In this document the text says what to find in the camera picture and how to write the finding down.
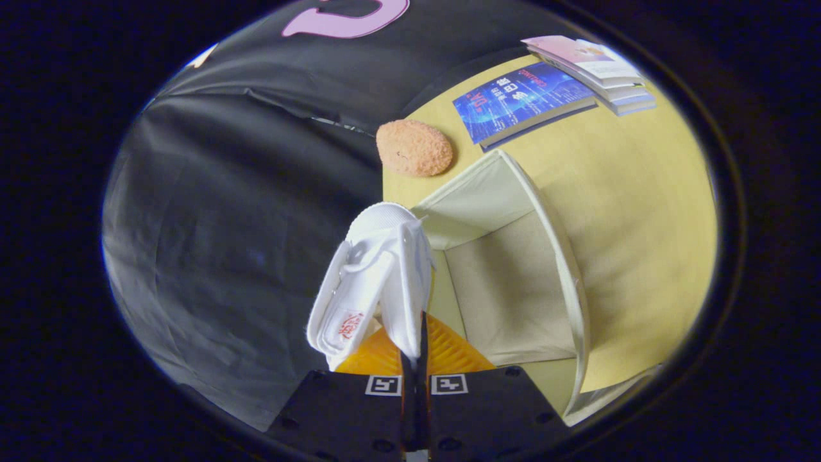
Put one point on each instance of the white canvas shoe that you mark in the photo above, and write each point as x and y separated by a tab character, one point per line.
391	256

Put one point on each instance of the orange fuzzy ball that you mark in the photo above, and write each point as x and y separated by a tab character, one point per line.
414	149

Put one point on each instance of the pink cover book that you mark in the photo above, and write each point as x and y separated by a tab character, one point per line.
571	54

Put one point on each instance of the blue cover book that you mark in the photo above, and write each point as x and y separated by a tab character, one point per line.
519	102

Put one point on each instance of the pale blue spine book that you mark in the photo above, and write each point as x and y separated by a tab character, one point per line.
635	106

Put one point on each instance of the black backdrop cloth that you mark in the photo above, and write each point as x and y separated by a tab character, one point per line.
224	256

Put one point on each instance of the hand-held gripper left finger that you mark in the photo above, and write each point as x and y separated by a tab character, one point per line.
340	417

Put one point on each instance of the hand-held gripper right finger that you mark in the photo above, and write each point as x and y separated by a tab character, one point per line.
423	398

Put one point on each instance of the white middle-size book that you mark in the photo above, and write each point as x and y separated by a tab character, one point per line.
625	94

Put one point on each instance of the beige fabric storage box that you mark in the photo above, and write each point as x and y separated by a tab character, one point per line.
513	289

